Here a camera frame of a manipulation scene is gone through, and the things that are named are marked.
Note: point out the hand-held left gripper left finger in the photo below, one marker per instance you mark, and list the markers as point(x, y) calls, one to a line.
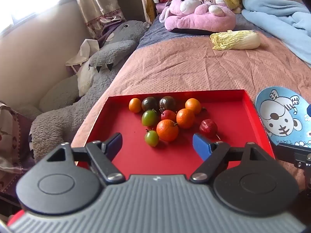
point(115, 142)

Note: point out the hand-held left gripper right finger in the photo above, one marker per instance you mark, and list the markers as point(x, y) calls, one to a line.
point(200, 145)

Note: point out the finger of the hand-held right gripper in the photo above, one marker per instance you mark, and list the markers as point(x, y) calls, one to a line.
point(286, 150)
point(309, 110)

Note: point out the dark red tomato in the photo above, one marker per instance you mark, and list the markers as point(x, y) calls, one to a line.
point(208, 127)

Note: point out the large mandarin orange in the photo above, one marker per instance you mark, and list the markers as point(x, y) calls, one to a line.
point(167, 130)

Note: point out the green tomato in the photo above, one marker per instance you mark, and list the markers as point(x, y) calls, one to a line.
point(151, 138)
point(149, 118)

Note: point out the smooth orange tomato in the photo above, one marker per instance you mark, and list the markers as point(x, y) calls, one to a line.
point(193, 106)

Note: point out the small orange tomato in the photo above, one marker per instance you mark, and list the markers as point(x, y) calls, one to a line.
point(134, 105)

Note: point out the blue cartoon tiger plate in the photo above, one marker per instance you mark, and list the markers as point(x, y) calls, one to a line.
point(267, 102)

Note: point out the red cardboard tray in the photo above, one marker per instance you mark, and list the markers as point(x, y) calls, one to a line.
point(155, 160)

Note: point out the small red tomato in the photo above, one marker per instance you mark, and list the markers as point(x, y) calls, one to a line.
point(168, 115)

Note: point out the dark brown tomato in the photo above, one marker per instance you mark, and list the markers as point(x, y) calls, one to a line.
point(167, 103)
point(149, 103)

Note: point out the cream cushion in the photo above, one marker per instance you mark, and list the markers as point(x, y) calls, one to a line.
point(58, 94)

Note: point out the pink dotted bedspread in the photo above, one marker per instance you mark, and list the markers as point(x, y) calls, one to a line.
point(182, 68)

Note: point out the grey plush toy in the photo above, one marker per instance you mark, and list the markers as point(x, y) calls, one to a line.
point(109, 53)

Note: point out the white tote bag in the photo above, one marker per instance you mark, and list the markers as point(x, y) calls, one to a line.
point(82, 53)

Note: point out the napa cabbage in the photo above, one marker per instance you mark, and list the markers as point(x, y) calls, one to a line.
point(238, 41)

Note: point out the floral patterned cloth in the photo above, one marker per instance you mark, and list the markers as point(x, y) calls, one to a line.
point(12, 138)

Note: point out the light blue blanket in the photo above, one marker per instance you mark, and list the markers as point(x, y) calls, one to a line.
point(279, 9)

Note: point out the pink plush rabbit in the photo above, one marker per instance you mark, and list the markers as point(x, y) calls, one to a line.
point(194, 19)

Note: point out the floral curtain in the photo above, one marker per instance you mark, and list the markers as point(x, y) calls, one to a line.
point(97, 0)

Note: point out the window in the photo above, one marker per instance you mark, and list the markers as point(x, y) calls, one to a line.
point(36, 7)

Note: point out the wooden bed frame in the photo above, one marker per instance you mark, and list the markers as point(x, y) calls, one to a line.
point(148, 0)

